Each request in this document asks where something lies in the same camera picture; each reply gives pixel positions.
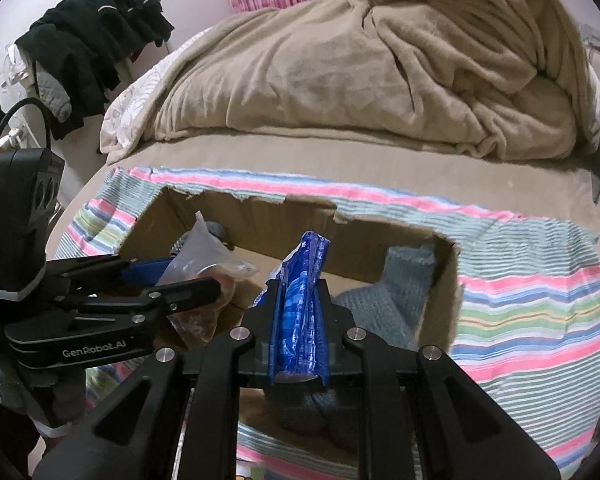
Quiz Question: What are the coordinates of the small grey object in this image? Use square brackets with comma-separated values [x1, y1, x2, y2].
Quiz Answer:
[172, 221, 231, 257]

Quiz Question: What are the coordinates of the white patterned quilt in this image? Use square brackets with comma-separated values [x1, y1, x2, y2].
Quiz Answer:
[100, 27, 216, 157]

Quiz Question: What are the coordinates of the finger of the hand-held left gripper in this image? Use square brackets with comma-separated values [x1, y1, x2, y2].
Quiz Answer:
[42, 254, 178, 292]
[55, 277, 223, 328]

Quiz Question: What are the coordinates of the pile of black clothes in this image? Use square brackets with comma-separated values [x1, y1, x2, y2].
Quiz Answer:
[17, 0, 176, 141]

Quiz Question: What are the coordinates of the blue plastic packet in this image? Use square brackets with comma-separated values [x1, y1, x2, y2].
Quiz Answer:
[252, 231, 331, 392]

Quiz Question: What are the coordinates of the striped towel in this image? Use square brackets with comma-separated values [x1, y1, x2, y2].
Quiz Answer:
[50, 165, 600, 480]

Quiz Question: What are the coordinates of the clear plastic bag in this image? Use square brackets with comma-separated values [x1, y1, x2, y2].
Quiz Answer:
[157, 211, 261, 350]

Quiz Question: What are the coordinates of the cardboard box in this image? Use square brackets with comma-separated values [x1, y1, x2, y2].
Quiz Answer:
[115, 185, 464, 466]

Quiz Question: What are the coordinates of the grey knitted garment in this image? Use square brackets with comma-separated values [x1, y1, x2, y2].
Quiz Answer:
[265, 245, 438, 456]

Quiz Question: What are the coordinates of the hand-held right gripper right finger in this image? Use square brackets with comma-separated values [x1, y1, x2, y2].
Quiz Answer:
[319, 279, 562, 480]

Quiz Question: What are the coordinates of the bed with beige sheet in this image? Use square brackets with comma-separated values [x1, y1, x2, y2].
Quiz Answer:
[47, 132, 600, 311]

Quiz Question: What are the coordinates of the beige fleece blanket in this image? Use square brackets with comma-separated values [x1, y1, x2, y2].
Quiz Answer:
[100, 0, 597, 162]

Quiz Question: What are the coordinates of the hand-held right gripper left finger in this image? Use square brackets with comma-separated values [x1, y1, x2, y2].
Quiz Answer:
[32, 279, 282, 480]

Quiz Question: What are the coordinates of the black cable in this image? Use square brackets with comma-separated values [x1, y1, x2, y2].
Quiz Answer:
[0, 97, 56, 161]

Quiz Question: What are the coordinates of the white clothes rack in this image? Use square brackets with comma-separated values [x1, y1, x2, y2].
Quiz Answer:
[0, 42, 33, 93]

